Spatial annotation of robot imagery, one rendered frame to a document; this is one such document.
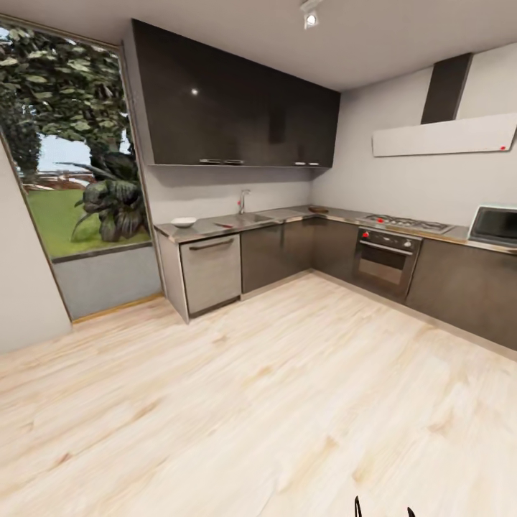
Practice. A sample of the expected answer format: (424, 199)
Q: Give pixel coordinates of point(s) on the microwave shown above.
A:
(495, 221)

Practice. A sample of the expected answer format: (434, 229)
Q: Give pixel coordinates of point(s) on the oven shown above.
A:
(383, 257)

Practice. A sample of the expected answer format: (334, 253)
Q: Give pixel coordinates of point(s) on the fixed window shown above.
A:
(66, 124)

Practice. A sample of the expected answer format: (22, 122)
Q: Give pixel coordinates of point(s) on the dishwasher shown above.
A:
(211, 269)

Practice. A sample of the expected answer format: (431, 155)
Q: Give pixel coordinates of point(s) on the range hood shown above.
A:
(439, 131)

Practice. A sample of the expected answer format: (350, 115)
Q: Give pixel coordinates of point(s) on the cabinet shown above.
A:
(302, 122)
(196, 105)

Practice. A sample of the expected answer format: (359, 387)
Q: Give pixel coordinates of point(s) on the burner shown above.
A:
(414, 224)

